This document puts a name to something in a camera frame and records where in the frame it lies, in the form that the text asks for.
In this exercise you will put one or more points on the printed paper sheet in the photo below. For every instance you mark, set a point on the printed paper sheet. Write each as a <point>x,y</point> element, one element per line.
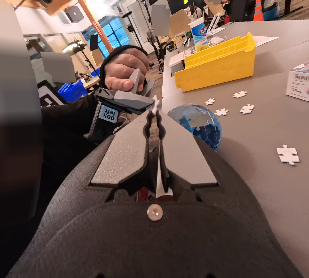
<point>216,41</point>
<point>177,58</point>

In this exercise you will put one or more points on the window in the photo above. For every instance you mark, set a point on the window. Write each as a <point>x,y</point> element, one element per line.
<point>113,33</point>

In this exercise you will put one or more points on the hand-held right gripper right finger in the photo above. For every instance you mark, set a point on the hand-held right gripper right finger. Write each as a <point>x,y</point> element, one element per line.
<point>185,159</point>

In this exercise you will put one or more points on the brown cardboard box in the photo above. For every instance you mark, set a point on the brown cardboard box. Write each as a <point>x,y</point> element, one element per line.
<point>179,24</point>

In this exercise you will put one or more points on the orange traffic cone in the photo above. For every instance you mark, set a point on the orange traffic cone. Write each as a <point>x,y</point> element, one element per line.
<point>257,7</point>

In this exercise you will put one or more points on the person's left hand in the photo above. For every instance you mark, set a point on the person's left hand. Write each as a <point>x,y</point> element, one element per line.
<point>123,67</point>

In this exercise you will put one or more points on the black wall speaker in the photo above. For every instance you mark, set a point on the black wall speaker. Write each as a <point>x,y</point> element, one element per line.
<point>74,14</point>

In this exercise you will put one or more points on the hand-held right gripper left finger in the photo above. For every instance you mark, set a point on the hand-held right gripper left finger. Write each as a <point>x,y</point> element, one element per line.
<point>123,157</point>

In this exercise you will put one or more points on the white paper sheet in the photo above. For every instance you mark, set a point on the white paper sheet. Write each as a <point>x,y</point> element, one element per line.
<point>265,40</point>

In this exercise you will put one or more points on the printed cardboard puzzle box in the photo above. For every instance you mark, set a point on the printed cardboard puzzle box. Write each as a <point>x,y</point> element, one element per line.
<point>299,82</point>

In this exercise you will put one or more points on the yellow plastic bin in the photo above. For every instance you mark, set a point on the yellow plastic bin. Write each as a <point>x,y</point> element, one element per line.
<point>217,67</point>

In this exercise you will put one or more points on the blue puzzle ball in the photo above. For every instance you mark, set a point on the blue puzzle ball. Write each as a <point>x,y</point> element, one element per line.
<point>202,123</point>

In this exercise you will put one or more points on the person's left forearm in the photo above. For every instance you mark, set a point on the person's left forearm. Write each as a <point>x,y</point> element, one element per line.
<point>72,113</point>

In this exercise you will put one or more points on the blue plastic bin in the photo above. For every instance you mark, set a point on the blue plastic bin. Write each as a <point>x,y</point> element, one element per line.
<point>72,91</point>

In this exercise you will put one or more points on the black office chair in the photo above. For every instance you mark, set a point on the black office chair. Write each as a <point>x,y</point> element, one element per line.
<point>243,0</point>

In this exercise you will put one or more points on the black floor lamp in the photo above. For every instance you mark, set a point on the black floor lamp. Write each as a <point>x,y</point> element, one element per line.
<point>131,26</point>

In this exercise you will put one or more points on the wipes canister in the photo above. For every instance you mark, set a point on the wipes canister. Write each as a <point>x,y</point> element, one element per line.
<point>199,36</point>

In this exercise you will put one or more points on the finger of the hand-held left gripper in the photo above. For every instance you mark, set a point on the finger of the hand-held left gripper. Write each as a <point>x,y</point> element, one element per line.
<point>135,99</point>
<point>137,110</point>

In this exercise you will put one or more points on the studio light on tripod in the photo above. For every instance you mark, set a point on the studio light on tripod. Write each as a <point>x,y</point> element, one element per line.
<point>72,47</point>

